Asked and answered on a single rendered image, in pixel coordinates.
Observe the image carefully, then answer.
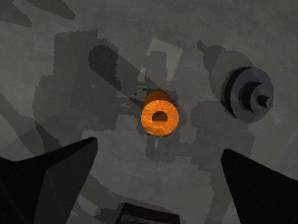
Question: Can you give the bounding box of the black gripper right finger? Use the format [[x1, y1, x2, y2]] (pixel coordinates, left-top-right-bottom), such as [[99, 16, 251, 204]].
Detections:
[[221, 148, 298, 224]]

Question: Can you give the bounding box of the orange knob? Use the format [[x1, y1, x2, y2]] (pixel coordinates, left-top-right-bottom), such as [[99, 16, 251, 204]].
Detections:
[[140, 91, 180, 136]]

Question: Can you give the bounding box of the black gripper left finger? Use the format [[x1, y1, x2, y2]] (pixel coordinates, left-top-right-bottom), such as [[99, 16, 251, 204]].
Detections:
[[0, 137, 98, 224]]

